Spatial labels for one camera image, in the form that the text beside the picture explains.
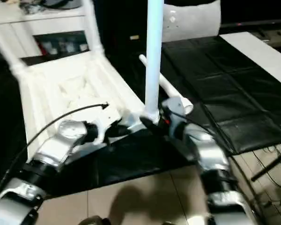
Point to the dark bag on cabinet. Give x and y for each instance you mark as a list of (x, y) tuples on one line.
[(61, 3)]

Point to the white flat board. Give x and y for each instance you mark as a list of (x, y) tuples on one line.
[(260, 54)]

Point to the white plastic table leg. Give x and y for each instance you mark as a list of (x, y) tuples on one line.
[(9, 54), (93, 28), (168, 87), (153, 58)]

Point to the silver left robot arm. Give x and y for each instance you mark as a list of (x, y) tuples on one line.
[(56, 145)]

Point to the black mat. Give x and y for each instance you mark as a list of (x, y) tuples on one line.
[(224, 82)]

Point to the black cabinet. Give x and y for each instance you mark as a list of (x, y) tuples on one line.
[(121, 18)]

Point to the grey cushion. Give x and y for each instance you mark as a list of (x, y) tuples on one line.
[(196, 21)]

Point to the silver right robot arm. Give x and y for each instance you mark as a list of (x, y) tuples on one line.
[(208, 150)]

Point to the dark robot left foot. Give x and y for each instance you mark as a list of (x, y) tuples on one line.
[(96, 221)]

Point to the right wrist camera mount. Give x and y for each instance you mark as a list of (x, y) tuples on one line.
[(175, 105)]

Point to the small gold label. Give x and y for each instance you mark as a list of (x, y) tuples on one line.
[(134, 37)]

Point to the white cabinet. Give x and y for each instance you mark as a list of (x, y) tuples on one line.
[(49, 23)]

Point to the black pole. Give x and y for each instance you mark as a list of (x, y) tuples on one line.
[(269, 167)]

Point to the dark clutter pile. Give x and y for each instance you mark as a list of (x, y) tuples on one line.
[(30, 7)]

